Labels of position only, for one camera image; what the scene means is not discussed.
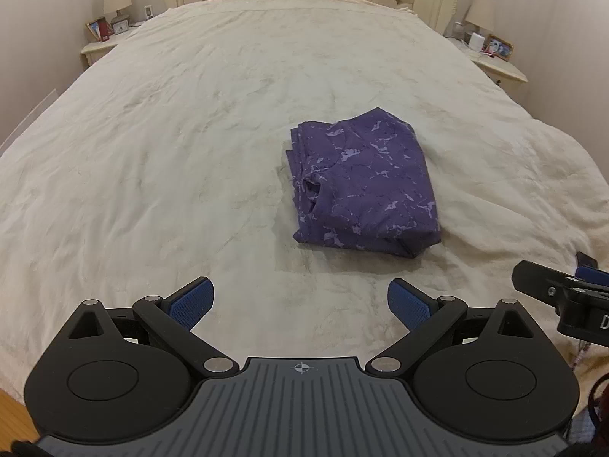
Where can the cream bedspread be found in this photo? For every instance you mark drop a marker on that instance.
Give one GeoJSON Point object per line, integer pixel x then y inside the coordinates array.
{"type": "Point", "coordinates": [166, 161]}

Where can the white nightstand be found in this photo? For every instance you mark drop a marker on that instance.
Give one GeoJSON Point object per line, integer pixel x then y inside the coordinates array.
{"type": "Point", "coordinates": [504, 74]}
{"type": "Point", "coordinates": [94, 51]}

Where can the red picture frame left nightstand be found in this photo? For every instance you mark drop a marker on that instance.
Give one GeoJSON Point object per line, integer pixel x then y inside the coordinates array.
{"type": "Point", "coordinates": [100, 30]}

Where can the right cream table lamp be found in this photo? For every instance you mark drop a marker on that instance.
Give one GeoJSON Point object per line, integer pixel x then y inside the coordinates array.
{"type": "Point", "coordinates": [480, 16]}

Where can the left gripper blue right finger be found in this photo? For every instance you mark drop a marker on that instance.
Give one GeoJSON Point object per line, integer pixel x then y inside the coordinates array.
{"type": "Point", "coordinates": [428, 320]}

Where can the white alarm clock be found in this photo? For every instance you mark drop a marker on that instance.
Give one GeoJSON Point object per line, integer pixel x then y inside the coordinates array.
{"type": "Point", "coordinates": [120, 24]}

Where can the picture frame on right nightstand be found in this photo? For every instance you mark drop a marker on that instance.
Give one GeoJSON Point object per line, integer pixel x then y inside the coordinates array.
{"type": "Point", "coordinates": [498, 48]}

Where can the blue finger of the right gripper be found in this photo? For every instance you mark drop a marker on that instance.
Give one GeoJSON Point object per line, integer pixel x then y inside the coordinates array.
{"type": "Point", "coordinates": [588, 270]}

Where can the left white nightstand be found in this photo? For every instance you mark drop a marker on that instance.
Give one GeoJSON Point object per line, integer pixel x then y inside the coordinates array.
{"type": "Point", "coordinates": [94, 51]}

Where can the purple marble-print hooded jacket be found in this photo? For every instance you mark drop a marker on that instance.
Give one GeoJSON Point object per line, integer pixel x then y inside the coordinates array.
{"type": "Point", "coordinates": [362, 184]}

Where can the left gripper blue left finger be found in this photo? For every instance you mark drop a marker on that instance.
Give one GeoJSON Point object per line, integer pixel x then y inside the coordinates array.
{"type": "Point", "coordinates": [170, 321]}

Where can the white container on right nightstand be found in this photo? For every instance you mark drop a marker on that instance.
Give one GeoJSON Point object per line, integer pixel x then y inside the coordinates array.
{"type": "Point", "coordinates": [476, 43]}

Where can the right white nightstand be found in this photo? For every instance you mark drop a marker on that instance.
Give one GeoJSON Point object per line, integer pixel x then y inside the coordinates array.
{"type": "Point", "coordinates": [504, 74]}

